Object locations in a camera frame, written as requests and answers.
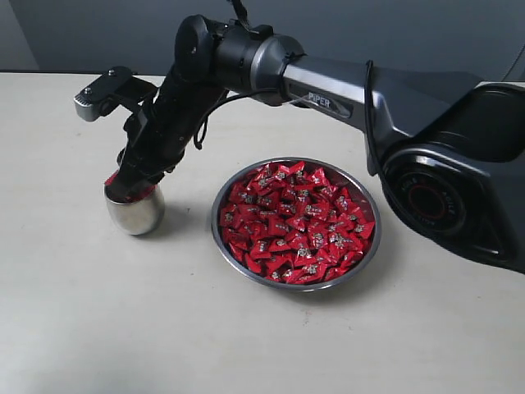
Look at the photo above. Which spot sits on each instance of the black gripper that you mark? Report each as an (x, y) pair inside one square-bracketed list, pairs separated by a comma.
[(159, 133)]

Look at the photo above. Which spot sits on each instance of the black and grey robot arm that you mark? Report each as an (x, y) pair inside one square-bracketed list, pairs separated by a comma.
[(447, 147)]

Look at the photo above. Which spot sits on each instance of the stainless steel cup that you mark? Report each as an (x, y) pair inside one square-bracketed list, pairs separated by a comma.
[(139, 218)]

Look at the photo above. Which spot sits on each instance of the pile of red wrapped candies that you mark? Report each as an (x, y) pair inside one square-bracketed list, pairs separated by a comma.
[(297, 223)]

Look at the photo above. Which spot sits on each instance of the stainless steel bowl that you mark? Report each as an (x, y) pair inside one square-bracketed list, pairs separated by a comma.
[(371, 230)]

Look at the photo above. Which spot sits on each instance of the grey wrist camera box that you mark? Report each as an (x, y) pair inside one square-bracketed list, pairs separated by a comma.
[(116, 87)]

